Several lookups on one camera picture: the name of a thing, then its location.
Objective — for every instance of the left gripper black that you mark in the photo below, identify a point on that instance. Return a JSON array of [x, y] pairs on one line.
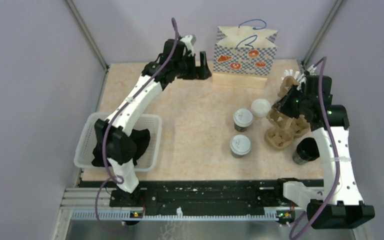
[[201, 72]]

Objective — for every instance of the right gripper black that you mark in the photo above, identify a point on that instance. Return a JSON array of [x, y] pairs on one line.
[[282, 106]]

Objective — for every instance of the white cup lid stack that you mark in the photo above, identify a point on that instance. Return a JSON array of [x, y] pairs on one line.
[[260, 107]]

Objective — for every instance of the brown pulp carrier top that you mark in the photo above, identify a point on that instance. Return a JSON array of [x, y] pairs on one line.
[[274, 115]]

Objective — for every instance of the paper bag blue checkered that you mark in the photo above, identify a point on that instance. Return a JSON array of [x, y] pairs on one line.
[[244, 55]]

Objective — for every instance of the stack of dark cups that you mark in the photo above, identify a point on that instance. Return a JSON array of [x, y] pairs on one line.
[[306, 151]]

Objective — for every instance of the dark coffee cup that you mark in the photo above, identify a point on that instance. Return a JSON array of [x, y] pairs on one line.
[[241, 127], [239, 154]]

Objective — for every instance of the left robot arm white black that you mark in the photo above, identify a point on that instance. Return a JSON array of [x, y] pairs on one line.
[[153, 79]]

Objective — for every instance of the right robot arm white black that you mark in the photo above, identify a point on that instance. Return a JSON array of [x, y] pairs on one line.
[[341, 206]]

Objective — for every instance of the brown pulp cup carrier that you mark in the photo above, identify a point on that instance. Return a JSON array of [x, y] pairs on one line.
[[283, 133]]

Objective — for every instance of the black cloth in basket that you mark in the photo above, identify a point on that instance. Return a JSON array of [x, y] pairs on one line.
[[139, 145]]

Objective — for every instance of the white plastic basket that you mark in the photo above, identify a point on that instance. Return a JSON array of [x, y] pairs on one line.
[[84, 151]]

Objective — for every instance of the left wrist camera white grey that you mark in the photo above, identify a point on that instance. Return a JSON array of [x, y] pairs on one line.
[[189, 41]]

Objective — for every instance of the white slotted cable duct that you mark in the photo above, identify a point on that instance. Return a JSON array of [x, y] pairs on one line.
[[138, 214]]

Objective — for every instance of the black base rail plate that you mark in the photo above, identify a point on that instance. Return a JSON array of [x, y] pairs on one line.
[[206, 198]]

